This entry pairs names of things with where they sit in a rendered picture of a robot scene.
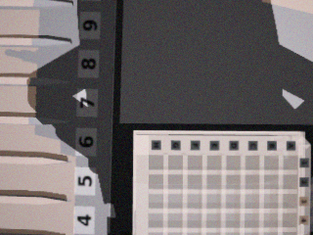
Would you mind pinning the dark grey plate carrier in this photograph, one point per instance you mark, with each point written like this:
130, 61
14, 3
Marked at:
124, 159

